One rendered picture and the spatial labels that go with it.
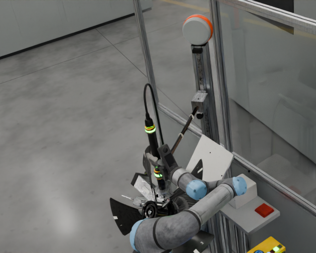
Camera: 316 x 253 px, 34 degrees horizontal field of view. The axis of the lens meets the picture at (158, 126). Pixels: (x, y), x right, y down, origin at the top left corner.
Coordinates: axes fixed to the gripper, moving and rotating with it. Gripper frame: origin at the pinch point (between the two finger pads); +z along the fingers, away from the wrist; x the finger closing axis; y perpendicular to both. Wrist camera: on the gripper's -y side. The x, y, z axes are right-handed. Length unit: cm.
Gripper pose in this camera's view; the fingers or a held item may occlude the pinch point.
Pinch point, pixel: (152, 151)
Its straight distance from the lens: 231.3
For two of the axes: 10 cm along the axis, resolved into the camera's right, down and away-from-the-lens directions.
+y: 1.6, 8.2, 5.5
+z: -5.5, -3.9, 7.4
